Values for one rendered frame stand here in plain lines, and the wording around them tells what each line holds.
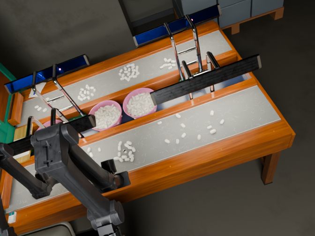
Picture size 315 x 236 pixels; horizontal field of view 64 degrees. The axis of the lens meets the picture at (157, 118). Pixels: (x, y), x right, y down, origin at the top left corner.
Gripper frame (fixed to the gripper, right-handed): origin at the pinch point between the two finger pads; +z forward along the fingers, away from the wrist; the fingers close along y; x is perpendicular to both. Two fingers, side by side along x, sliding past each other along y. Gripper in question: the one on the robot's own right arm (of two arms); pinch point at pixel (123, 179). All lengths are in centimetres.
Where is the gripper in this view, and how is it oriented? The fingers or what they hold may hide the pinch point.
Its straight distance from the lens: 129.8
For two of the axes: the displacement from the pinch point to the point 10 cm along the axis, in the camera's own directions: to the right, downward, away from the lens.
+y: -9.5, 3.1, 0.8
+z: 1.3, 1.5, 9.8
